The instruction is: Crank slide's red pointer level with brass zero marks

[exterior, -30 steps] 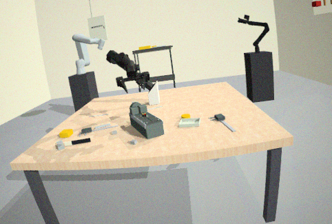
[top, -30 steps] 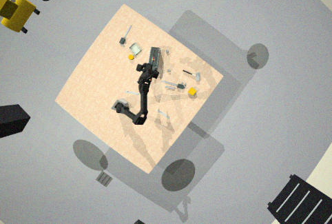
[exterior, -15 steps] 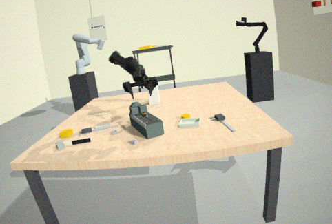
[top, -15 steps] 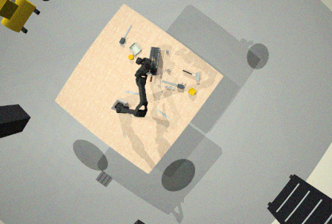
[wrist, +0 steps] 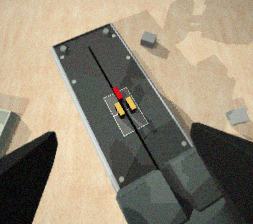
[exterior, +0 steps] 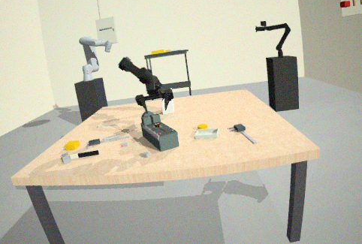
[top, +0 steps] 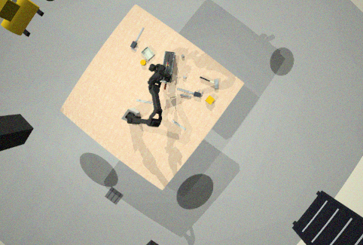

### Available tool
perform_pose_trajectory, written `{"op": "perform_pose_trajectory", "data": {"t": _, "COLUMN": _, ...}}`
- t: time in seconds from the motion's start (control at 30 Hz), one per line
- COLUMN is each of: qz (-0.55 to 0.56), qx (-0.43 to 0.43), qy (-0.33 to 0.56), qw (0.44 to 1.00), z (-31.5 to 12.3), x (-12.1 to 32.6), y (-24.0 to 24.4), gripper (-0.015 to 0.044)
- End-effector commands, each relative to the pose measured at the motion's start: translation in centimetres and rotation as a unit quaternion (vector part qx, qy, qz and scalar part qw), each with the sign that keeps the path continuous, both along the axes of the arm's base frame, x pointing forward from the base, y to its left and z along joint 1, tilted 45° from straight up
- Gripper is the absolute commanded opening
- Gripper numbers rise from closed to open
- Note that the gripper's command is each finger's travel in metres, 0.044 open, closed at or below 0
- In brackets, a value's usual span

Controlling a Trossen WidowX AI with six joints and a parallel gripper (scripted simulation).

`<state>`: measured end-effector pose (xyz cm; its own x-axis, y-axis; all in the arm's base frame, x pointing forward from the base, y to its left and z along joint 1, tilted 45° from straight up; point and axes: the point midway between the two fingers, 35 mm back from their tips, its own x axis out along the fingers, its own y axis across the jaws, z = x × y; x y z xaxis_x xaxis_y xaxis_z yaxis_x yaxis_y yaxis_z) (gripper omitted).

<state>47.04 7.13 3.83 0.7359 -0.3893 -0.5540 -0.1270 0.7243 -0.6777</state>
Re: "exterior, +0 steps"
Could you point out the yellow cylinder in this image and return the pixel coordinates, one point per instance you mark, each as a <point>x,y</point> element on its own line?
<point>203,126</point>

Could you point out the yellow block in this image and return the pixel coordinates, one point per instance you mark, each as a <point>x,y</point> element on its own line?
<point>72,145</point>

